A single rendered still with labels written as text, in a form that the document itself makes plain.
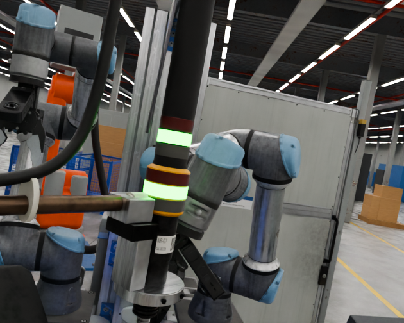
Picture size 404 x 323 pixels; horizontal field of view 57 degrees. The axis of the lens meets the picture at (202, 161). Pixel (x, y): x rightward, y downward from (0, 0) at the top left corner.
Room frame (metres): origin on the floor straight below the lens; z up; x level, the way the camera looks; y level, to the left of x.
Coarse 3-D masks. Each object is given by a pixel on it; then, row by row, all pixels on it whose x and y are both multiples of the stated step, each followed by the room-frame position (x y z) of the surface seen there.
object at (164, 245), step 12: (156, 216) 0.35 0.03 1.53; (168, 228) 0.35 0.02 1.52; (156, 240) 0.35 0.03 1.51; (168, 240) 0.35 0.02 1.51; (156, 252) 0.35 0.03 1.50; (168, 252) 0.35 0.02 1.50; (156, 264) 0.35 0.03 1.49; (168, 264) 0.36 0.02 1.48; (156, 276) 0.35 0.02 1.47; (144, 312) 0.35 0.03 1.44; (156, 312) 0.36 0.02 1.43
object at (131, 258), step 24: (120, 192) 0.34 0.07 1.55; (120, 216) 0.32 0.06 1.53; (144, 216) 0.33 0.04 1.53; (120, 240) 0.34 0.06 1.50; (144, 240) 0.33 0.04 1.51; (120, 264) 0.34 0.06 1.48; (144, 264) 0.33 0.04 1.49; (120, 288) 0.34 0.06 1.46; (144, 288) 0.34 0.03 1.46; (168, 288) 0.35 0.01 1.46
